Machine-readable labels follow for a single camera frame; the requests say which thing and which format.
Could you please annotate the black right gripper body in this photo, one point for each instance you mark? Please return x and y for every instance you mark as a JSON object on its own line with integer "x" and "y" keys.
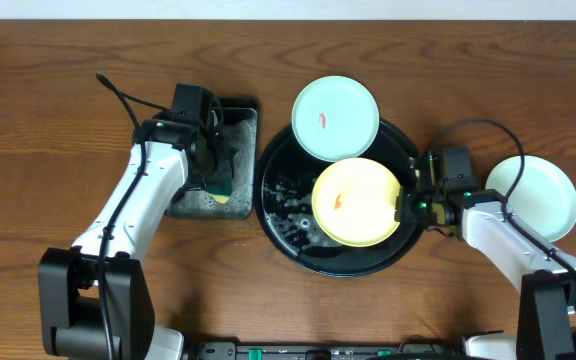
{"x": 424, "y": 203}

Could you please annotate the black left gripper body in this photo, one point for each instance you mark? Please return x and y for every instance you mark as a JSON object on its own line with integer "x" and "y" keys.
{"x": 213, "y": 163}

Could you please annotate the green and yellow sponge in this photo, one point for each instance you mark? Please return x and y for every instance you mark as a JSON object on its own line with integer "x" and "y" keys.
{"x": 220, "y": 191}

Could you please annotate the yellow plate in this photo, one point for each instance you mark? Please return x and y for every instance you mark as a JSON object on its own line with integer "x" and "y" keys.
{"x": 354, "y": 201}

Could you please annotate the mint green plate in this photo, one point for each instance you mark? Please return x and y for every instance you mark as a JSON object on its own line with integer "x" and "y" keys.
{"x": 334, "y": 118}
{"x": 545, "y": 198}

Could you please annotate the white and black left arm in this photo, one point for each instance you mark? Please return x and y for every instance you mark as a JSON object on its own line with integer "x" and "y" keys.
{"x": 94, "y": 300}

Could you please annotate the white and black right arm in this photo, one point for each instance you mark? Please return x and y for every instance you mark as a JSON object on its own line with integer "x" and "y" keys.
{"x": 544, "y": 276}

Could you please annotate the black rectangular soapy water tray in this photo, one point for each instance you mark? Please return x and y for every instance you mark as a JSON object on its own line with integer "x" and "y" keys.
{"x": 196, "y": 198}

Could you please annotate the round black tray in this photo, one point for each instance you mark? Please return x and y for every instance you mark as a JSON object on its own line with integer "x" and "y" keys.
{"x": 284, "y": 179}

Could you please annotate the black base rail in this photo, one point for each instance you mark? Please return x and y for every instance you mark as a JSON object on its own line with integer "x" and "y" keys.
{"x": 318, "y": 351}

